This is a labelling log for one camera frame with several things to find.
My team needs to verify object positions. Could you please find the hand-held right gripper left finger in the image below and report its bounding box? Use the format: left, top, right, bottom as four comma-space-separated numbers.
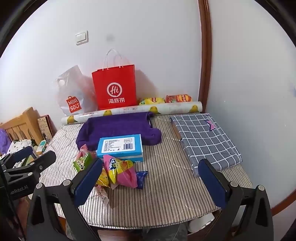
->
26, 158, 103, 241

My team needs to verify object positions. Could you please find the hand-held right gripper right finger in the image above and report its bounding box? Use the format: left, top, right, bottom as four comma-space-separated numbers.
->
198, 159, 274, 241

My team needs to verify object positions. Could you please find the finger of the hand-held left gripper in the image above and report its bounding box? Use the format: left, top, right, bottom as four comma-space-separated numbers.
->
0, 146, 33, 167
5, 151, 56, 183

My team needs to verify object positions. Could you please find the green snack packet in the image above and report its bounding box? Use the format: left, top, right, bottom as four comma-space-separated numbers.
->
73, 152, 99, 172

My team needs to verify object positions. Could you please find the light pink snack packet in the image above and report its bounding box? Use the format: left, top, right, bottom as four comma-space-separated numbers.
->
79, 144, 90, 158

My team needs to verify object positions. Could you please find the pink and yellow snack packet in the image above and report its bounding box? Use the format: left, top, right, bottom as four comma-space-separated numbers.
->
103, 154, 138, 189

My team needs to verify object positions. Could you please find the blue tissue pack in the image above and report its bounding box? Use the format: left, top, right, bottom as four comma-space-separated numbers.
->
96, 134, 144, 164

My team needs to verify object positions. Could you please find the blue snack packet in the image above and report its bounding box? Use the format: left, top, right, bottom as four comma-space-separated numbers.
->
136, 171, 148, 189

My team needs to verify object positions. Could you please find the white dotted cloth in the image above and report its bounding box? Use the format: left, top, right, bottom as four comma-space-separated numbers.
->
7, 139, 35, 167

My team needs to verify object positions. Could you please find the teal and white box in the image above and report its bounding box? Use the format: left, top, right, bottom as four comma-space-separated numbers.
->
37, 140, 48, 154

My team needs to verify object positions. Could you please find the white and pink printed packet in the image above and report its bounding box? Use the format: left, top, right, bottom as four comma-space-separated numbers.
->
92, 185, 109, 205

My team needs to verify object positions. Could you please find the purple cloth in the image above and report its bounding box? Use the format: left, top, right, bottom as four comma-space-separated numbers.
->
0, 128, 12, 156

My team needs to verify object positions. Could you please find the wooden headboard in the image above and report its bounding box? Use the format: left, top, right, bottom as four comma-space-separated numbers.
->
0, 107, 57, 149

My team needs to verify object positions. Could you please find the patterned hardcover book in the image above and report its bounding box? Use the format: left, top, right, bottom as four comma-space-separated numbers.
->
37, 115, 55, 142

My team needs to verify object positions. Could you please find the white container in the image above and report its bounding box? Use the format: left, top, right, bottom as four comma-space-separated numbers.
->
187, 212, 215, 232

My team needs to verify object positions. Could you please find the grey striped quilt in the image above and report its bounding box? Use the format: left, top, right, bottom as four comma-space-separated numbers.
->
28, 113, 252, 226

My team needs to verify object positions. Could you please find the grey checked folded cloth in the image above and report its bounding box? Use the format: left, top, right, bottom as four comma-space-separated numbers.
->
170, 113, 242, 178

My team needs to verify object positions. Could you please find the purple towel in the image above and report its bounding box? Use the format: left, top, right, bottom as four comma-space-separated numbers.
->
76, 111, 162, 151

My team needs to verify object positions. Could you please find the brown wooden baseboard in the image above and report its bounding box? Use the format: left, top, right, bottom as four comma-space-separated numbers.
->
270, 195, 296, 217

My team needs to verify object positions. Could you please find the white plastic shopping bag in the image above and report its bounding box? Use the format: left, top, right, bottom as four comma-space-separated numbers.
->
55, 65, 97, 116

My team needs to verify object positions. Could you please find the fruit-printed paper roll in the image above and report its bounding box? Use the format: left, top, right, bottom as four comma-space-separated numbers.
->
61, 101, 203, 126

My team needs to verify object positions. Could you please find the orange chips bag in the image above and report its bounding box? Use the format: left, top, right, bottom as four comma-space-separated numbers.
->
165, 95, 192, 103

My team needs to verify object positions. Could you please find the yellow chips bag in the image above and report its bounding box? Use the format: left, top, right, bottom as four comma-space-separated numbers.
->
139, 97, 165, 106

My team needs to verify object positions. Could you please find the red paper shopping bag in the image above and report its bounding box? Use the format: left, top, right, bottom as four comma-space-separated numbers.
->
92, 49, 137, 111

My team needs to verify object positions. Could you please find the brown wooden door frame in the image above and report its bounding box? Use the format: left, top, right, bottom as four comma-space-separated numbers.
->
198, 0, 212, 114

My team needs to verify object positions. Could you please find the white light switch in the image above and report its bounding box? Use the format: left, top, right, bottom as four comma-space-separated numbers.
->
75, 31, 89, 45

